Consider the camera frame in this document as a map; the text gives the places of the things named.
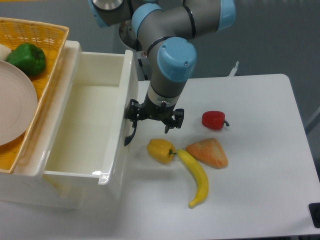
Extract pink plate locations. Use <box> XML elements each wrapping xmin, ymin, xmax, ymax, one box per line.
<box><xmin>0</xmin><ymin>61</ymin><xmax>38</xmax><ymax>145</ymax></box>

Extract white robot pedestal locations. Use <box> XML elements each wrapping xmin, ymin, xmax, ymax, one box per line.
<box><xmin>118</xmin><ymin>20</ymin><xmax>153</xmax><ymax>82</ymax></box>

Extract white drawer cabinet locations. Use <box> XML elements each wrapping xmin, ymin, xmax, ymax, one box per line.
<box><xmin>0</xmin><ymin>40</ymin><xmax>85</xmax><ymax>209</ymax></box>

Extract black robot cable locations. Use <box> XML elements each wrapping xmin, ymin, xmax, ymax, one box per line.
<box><xmin>136</xmin><ymin>47</ymin><xmax>150</xmax><ymax>81</ymax></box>

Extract yellow toy bell pepper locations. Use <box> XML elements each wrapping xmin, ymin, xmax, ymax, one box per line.
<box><xmin>146</xmin><ymin>138</ymin><xmax>176</xmax><ymax>165</ymax></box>

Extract green toy bell pepper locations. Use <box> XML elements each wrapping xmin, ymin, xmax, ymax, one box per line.
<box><xmin>5</xmin><ymin>43</ymin><xmax>46</xmax><ymax>77</ymax></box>

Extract orange toy bread wedge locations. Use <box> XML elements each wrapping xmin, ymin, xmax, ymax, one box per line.
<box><xmin>185</xmin><ymin>138</ymin><xmax>229</xmax><ymax>169</ymax></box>

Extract yellow woven basket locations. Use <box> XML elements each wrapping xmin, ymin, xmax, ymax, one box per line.
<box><xmin>0</xmin><ymin>17</ymin><xmax>69</xmax><ymax>174</ymax></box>

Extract white toy vegetable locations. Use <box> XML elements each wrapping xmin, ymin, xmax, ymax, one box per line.
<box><xmin>0</xmin><ymin>44</ymin><xmax>12</xmax><ymax>61</ymax></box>

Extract black top drawer handle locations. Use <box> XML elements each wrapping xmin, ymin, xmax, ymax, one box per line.
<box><xmin>124</xmin><ymin>120</ymin><xmax>137</xmax><ymax>146</ymax></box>

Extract black object at table edge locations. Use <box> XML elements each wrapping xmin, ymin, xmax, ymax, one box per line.
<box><xmin>308</xmin><ymin>202</ymin><xmax>320</xmax><ymax>229</ymax></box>

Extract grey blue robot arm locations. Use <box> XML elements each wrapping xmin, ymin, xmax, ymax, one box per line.
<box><xmin>89</xmin><ymin>0</ymin><xmax>236</xmax><ymax>130</ymax></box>

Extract yellow toy banana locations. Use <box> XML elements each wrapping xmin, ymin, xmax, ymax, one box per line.
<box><xmin>176</xmin><ymin>149</ymin><xmax>209</xmax><ymax>209</ymax></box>

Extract red toy bell pepper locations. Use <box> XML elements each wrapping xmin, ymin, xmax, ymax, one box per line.
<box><xmin>201</xmin><ymin>111</ymin><xmax>230</xmax><ymax>131</ymax></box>

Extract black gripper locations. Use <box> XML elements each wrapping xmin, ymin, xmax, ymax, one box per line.
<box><xmin>124</xmin><ymin>99</ymin><xmax>185</xmax><ymax>134</ymax></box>

